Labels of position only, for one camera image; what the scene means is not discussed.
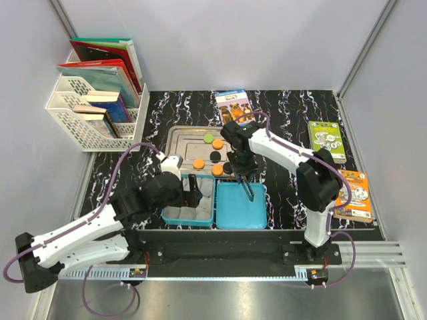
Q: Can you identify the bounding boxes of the green booklet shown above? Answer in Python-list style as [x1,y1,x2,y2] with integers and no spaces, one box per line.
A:
[308,121,347,164]

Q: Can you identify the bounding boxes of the blue paperback books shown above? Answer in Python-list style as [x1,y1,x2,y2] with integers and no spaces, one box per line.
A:
[82,90,132,123]

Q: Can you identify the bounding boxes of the white file organizer rack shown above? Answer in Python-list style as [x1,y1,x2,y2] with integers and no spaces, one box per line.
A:
[45,59,150,152]

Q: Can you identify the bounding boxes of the teal and red folders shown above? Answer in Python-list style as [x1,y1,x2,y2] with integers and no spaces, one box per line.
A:
[57,61,140,108]

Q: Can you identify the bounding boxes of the white paper cupcake liners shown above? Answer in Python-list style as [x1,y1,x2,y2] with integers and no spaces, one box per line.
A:
[162,176,214,223]

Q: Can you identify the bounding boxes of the green and red folders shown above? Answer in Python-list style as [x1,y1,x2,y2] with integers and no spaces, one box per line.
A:
[70,37,143,93]

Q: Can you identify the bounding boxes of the orange cookie bottom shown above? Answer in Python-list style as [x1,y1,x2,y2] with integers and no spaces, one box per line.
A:
[211,164,224,177]

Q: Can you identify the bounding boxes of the dog picture book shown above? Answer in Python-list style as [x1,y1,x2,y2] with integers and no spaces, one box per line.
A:
[215,89,256,126]

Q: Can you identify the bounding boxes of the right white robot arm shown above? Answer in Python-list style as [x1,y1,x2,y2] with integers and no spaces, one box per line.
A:
[220,121,344,265]

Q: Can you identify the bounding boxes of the blue cookie tin box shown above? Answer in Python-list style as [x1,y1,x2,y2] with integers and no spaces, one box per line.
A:
[161,175,216,227]

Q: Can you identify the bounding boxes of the steel baking tray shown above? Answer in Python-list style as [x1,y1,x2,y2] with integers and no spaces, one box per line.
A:
[165,125,232,175]

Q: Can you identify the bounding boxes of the green cookie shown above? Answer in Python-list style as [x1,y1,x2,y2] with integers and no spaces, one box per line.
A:
[203,133,215,144]

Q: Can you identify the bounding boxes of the dark paperback books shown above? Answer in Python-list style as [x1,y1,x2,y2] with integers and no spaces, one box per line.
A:
[73,105,120,139]

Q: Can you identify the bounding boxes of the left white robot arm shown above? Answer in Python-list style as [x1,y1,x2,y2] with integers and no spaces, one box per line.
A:
[15,155,202,293]

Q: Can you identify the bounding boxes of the black cookie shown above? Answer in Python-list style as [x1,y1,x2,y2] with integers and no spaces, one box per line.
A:
[223,162,233,175]
[209,151,222,163]

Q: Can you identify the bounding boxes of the orange booklet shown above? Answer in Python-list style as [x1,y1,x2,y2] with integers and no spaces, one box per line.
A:
[334,170,372,223]

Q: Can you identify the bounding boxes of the blue tin lid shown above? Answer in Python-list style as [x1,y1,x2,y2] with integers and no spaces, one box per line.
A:
[216,182,267,230]

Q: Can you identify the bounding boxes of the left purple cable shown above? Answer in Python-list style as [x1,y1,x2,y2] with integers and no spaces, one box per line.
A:
[3,142,166,317]

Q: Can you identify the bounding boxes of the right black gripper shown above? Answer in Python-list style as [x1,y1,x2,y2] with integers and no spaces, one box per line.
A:
[227,149,258,183]

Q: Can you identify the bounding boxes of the black cookie bottom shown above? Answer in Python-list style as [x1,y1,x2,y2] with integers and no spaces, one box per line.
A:
[223,162,233,175]

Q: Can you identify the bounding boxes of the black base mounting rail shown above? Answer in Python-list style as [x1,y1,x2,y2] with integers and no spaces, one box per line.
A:
[125,229,342,266]

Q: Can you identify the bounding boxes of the orange cookie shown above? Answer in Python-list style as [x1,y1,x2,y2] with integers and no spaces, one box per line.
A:
[211,164,224,177]
[193,159,205,170]
[211,139,224,150]

